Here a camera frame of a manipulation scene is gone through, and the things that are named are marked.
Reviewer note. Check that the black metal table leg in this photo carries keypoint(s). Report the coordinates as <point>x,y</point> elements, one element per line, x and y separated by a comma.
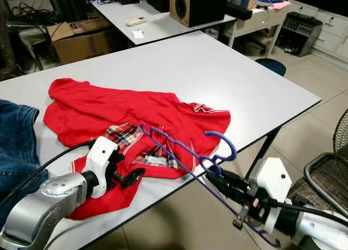
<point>269,152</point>

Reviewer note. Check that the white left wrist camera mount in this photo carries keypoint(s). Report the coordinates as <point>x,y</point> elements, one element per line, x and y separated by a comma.
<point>102,163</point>

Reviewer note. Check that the small white card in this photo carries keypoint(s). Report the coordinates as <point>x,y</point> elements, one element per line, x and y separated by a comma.
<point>138,35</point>

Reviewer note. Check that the white remote control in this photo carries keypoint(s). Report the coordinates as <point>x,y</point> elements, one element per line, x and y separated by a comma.
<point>136,21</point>

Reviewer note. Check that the purple plastic hanger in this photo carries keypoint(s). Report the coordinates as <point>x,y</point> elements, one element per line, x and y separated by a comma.
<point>234,147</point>

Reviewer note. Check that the white side desk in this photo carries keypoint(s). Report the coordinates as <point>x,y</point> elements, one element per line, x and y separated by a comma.
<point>261,19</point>

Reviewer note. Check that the wooden black speaker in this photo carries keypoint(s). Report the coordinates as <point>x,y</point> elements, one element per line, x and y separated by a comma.
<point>198,8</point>

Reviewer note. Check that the black audio mixer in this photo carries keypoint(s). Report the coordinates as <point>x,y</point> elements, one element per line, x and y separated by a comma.
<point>298,32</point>

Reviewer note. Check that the dark blue round stool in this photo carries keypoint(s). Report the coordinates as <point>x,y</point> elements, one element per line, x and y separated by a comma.
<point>271,66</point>

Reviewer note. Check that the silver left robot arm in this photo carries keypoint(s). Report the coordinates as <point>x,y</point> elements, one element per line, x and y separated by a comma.
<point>43,212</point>

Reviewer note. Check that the blue denim garment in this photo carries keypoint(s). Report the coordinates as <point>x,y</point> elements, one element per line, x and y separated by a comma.
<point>13,147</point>

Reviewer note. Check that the white drawer cabinet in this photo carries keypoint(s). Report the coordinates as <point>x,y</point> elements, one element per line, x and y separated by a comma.
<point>334,32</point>

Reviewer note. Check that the red polo shirt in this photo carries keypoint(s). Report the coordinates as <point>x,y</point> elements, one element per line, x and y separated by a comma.
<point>114,106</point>

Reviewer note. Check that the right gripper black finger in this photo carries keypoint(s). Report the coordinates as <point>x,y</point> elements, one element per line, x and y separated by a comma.
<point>229,195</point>
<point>228,183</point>

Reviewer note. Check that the black soundbar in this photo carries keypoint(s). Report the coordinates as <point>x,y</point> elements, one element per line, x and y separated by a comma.
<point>239,11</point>

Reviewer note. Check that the open brown cardboard box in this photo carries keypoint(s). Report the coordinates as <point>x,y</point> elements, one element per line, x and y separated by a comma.
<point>87,46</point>

